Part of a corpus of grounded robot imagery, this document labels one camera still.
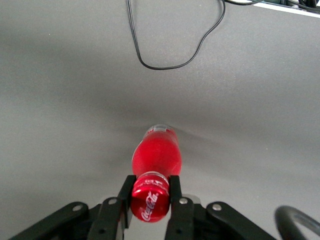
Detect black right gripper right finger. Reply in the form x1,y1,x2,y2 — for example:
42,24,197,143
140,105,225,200
164,175,276,240

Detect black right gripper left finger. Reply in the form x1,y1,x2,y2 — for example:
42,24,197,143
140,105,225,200
9,174,137,240

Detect red coke bottle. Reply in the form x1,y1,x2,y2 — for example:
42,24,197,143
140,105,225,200
129,123,185,224

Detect thin black table cable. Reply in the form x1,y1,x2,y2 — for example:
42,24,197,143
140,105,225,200
126,0,227,71

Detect black cables beyond table edge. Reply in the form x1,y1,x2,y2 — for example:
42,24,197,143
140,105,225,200
224,0,320,13

